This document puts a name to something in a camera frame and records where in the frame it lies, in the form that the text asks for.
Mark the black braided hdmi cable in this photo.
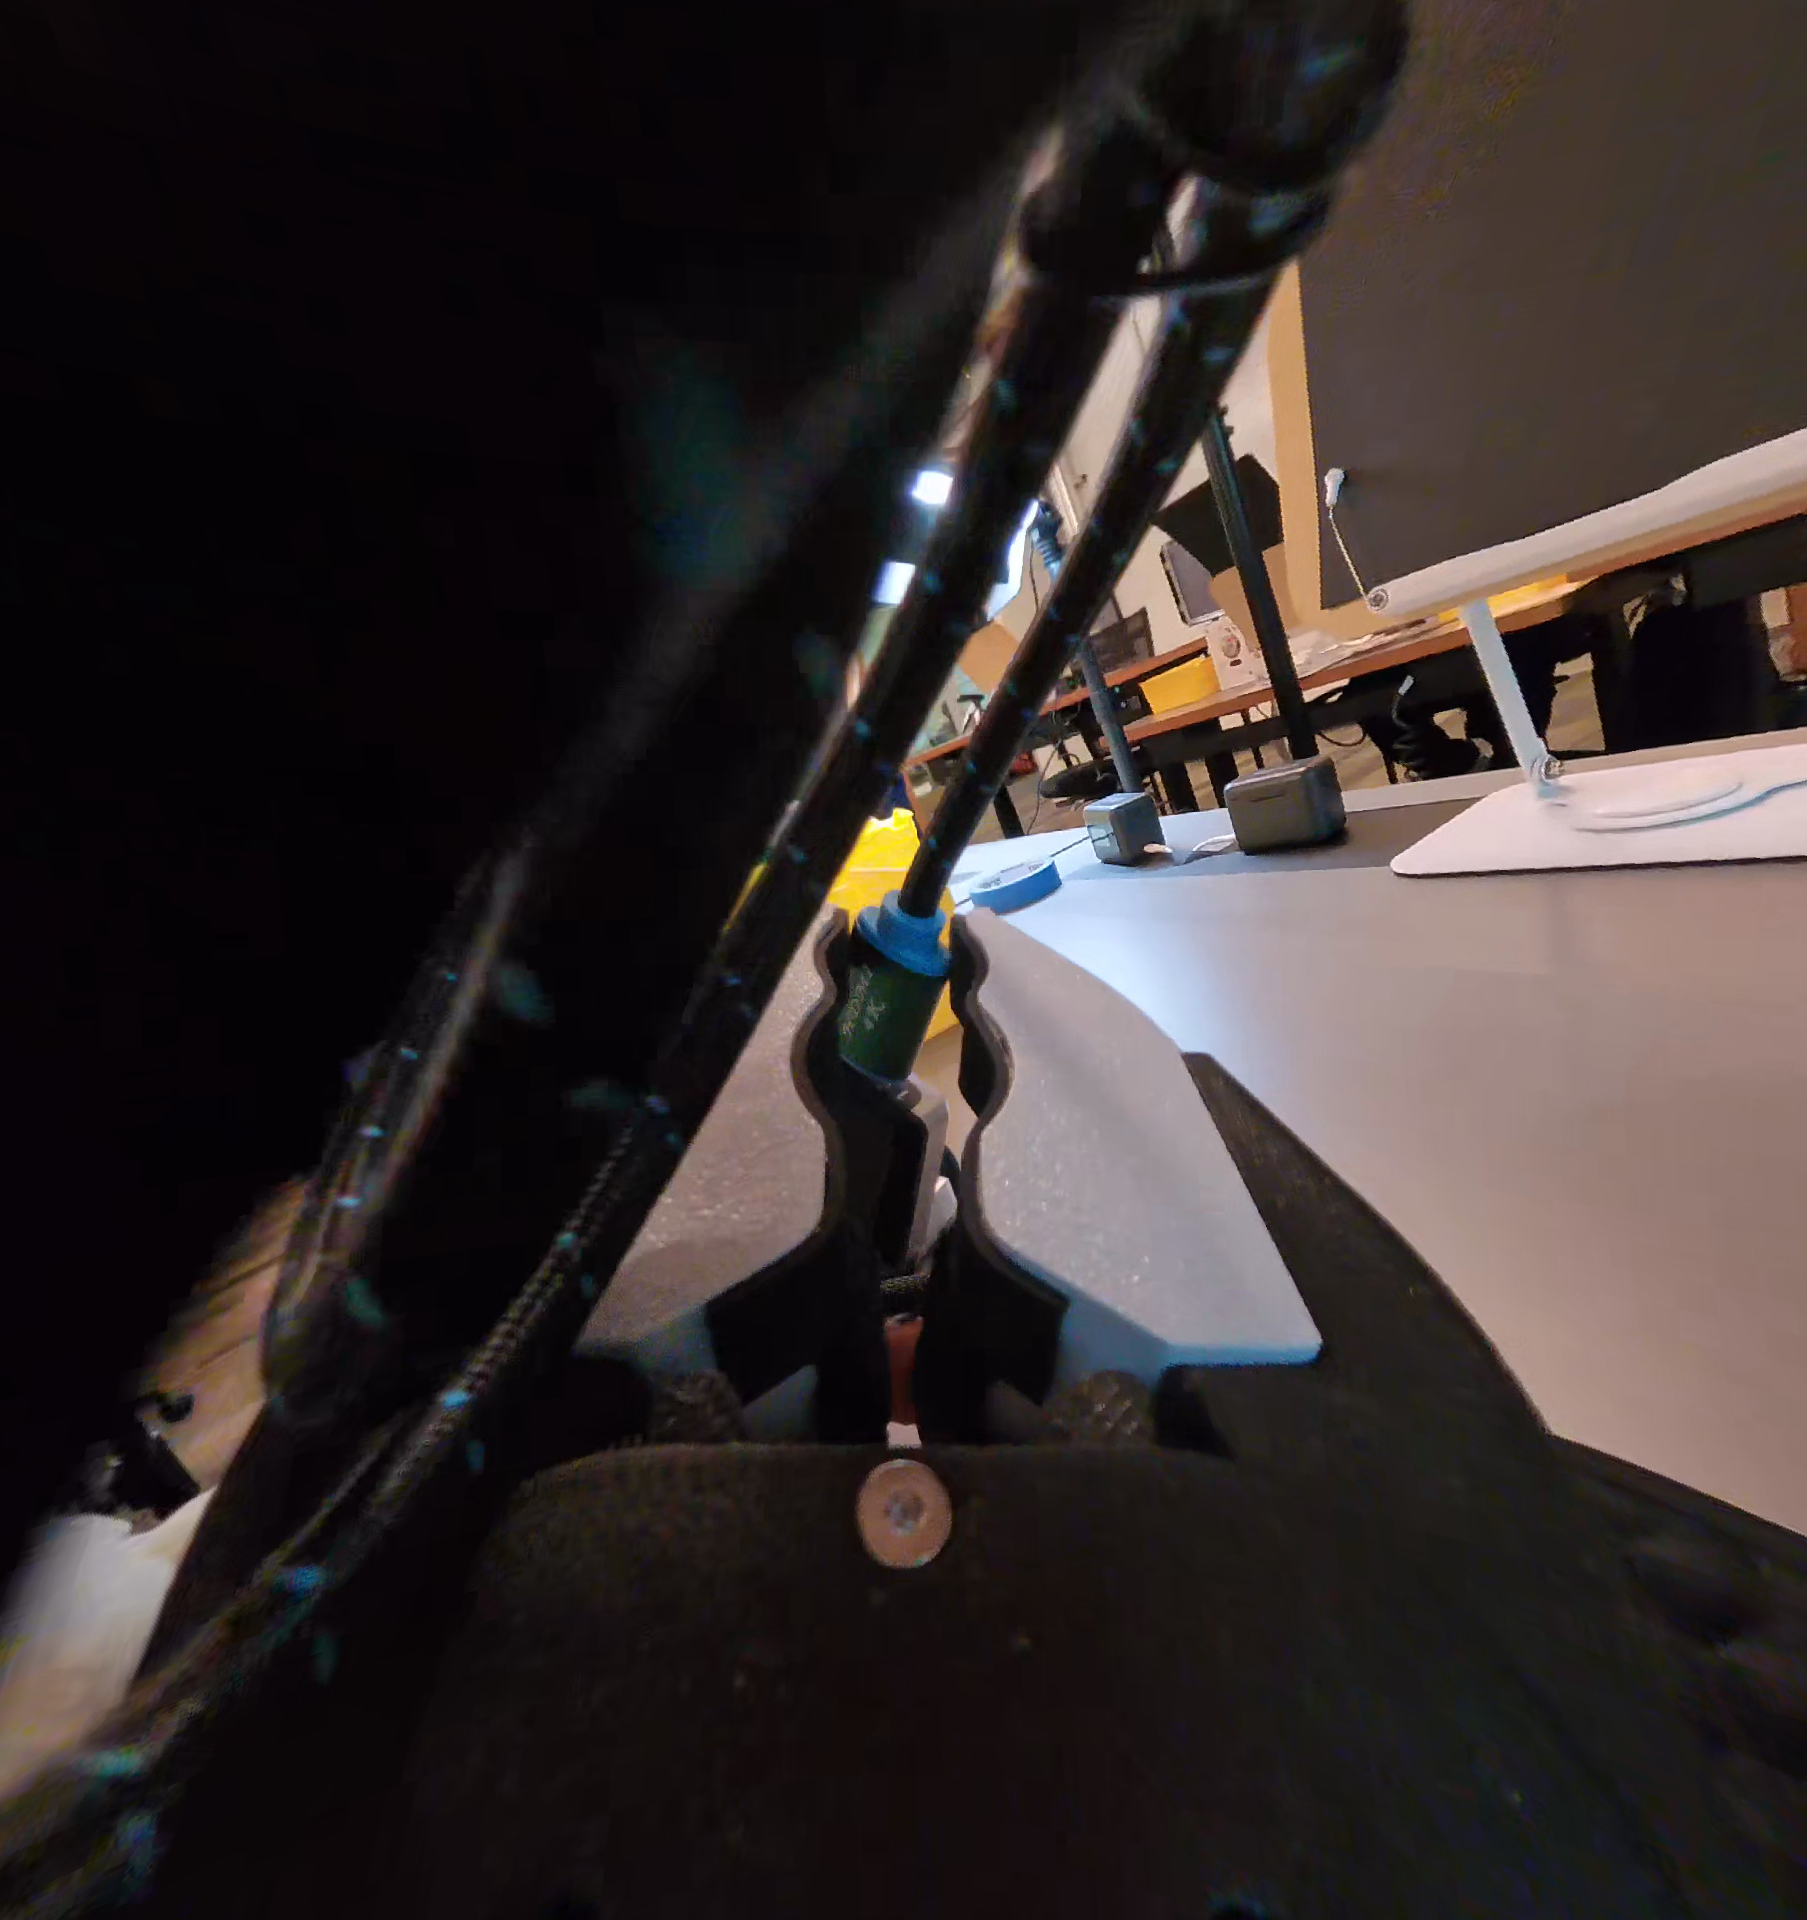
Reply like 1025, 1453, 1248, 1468
0, 141, 1347, 1920

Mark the wooden backing board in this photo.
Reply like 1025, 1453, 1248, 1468
1265, 262, 1384, 631

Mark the black pole with round disc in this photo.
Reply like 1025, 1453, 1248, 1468
1200, 413, 1322, 758

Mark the large yellow plastic bin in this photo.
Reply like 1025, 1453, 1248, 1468
829, 809, 967, 1052

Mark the white tablet stand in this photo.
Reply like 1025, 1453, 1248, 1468
1324, 404, 1807, 879

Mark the large black sheet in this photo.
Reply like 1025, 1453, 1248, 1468
1293, 0, 1807, 608

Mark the black light stand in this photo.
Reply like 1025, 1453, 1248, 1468
1032, 501, 1146, 798

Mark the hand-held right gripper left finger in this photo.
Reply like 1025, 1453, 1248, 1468
574, 913, 847, 1364

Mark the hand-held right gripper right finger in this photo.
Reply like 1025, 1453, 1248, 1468
951, 913, 1322, 1375

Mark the small black panel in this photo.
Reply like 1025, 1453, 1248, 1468
1150, 449, 1284, 574

